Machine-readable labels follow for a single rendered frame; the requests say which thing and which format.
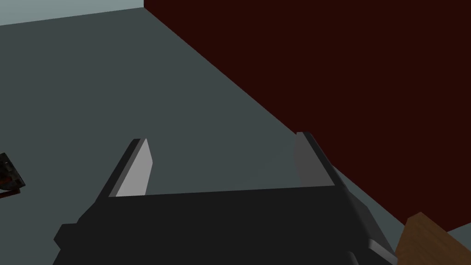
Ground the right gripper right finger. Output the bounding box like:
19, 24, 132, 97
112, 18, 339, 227
294, 131, 341, 188

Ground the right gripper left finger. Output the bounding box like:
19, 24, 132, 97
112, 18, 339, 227
108, 138, 153, 197

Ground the brown wooden furniture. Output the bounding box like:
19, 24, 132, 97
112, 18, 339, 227
395, 212, 471, 265

